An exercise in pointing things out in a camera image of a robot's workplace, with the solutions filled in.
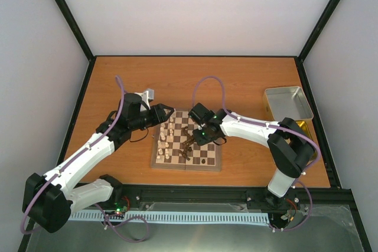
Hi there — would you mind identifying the wooden folding chess board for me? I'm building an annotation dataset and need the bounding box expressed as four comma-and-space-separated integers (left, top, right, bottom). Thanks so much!
151, 110, 221, 171

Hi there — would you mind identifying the silver tin lid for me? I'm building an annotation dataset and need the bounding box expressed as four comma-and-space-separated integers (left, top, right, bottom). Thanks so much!
262, 86, 314, 122

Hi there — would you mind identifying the gold tin box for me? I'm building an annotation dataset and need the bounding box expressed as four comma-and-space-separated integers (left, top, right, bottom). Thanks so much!
296, 120, 317, 163

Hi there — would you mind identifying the light blue cable duct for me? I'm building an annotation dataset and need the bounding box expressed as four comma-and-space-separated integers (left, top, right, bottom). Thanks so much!
70, 210, 271, 225

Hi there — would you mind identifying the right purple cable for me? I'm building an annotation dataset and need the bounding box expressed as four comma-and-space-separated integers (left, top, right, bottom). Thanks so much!
191, 75, 322, 233

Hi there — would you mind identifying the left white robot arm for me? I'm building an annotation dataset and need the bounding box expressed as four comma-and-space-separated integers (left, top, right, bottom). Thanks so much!
22, 89, 174, 233

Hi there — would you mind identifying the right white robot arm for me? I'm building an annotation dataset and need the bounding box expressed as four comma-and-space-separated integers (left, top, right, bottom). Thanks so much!
188, 103, 320, 198

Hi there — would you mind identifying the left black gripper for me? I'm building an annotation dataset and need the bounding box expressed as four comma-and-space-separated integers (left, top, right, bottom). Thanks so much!
130, 103, 174, 130

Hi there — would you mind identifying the row of white chess pieces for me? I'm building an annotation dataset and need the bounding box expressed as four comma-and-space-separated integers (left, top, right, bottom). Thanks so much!
156, 117, 178, 165

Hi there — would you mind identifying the pile of dark chess pieces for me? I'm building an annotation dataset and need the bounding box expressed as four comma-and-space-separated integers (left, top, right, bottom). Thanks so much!
179, 126, 195, 161

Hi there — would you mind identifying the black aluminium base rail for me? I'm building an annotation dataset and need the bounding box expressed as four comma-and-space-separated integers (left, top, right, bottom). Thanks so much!
38, 183, 354, 214

